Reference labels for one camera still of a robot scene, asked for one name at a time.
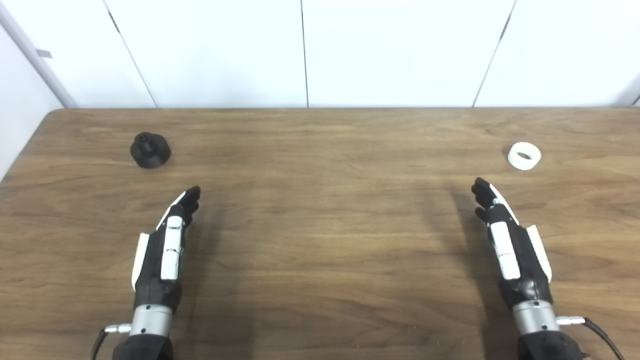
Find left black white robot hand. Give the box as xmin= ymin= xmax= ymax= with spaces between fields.
xmin=131 ymin=186 xmax=202 ymax=312

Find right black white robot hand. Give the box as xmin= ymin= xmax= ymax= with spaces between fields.
xmin=471 ymin=177 xmax=553 ymax=311

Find white plastic ring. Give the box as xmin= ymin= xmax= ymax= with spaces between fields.
xmin=507 ymin=142 xmax=542 ymax=171

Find round black plastic part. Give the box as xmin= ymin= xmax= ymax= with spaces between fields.
xmin=130 ymin=132 xmax=172 ymax=169

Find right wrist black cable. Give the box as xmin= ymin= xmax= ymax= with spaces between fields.
xmin=556 ymin=316 xmax=625 ymax=360

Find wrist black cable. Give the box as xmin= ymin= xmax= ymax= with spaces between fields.
xmin=556 ymin=316 xmax=625 ymax=360
xmin=91 ymin=323 xmax=132 ymax=360

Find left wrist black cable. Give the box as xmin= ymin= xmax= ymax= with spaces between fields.
xmin=91 ymin=323 xmax=132 ymax=360

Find grey wall corner trim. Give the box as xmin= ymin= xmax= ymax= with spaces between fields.
xmin=0 ymin=0 xmax=79 ymax=109

